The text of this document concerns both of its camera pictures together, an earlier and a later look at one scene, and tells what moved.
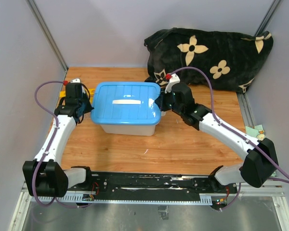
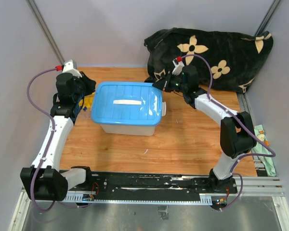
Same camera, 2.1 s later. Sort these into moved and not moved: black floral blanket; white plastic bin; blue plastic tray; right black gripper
Moved: right black gripper
Not moved: blue plastic tray; white plastic bin; black floral blanket
